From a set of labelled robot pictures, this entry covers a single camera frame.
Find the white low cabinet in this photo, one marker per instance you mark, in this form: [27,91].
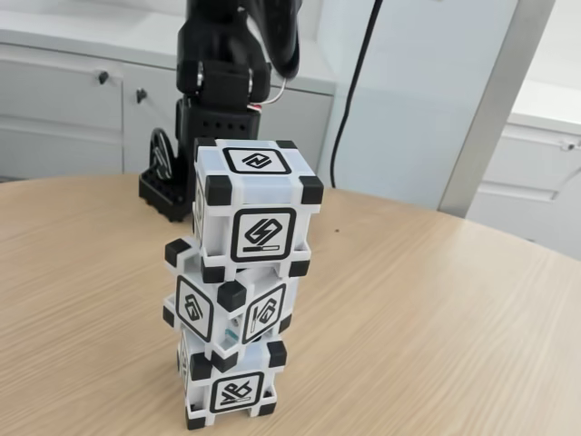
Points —
[54,113]

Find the white cube with XR symbol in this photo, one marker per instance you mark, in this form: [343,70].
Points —
[236,391]

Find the white cube with lantern symbol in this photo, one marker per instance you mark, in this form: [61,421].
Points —
[195,306]

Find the grey metal post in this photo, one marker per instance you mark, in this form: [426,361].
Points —
[495,109]

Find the white cube with zigzag symbol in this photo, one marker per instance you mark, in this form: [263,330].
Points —
[254,193]

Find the black table clamp wheel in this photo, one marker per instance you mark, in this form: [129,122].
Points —
[158,156]

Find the black cabinet key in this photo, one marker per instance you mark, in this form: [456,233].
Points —
[102,76]
[140,94]

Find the white drawer cabinet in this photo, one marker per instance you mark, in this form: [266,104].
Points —
[522,181]

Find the silver cabinet lock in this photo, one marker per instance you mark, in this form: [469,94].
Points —
[567,145]

